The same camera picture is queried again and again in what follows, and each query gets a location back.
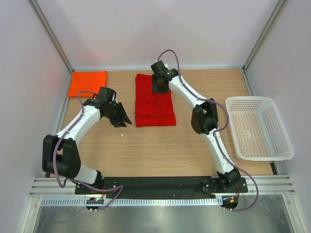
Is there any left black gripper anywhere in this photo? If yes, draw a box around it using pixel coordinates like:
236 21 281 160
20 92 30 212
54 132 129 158
104 102 131 128

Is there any red t shirt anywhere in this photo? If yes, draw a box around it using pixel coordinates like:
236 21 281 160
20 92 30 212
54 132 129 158
135 74 176 127

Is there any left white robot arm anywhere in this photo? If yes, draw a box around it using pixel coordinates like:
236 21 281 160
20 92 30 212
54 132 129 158
42 87 131 194

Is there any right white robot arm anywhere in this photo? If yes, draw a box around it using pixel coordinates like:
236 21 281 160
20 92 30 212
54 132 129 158
151 61 241 192

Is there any folded orange t shirt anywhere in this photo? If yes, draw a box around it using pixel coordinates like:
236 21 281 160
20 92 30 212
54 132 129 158
67 71 107 98

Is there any white plastic perforated basket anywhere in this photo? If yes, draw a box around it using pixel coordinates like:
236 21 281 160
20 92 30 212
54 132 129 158
225 96 294 161

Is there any slotted cable duct rail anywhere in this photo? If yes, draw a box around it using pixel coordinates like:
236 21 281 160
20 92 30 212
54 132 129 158
40 197 223 207

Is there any aluminium frame rail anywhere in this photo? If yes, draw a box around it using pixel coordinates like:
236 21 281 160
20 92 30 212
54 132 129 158
29 175 295 197

